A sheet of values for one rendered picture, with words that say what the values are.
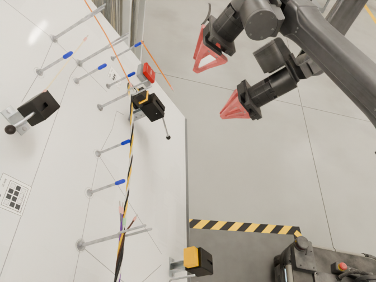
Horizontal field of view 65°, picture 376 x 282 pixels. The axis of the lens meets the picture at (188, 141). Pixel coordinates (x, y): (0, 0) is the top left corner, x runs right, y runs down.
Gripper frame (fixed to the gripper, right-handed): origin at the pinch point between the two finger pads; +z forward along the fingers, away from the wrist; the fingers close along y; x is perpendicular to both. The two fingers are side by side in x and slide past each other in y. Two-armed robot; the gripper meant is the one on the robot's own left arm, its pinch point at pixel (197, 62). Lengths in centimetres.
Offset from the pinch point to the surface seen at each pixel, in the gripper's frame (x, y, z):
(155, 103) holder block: -2.2, 1.7, 14.7
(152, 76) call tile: -2.0, -18.6, 21.2
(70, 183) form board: -13.8, 29.8, 19.0
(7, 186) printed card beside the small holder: -22.4, 36.7, 14.9
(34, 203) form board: -18.1, 36.8, 16.9
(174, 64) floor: 50, -195, 107
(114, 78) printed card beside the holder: -13.0, -5.6, 19.7
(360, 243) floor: 180, -33, 57
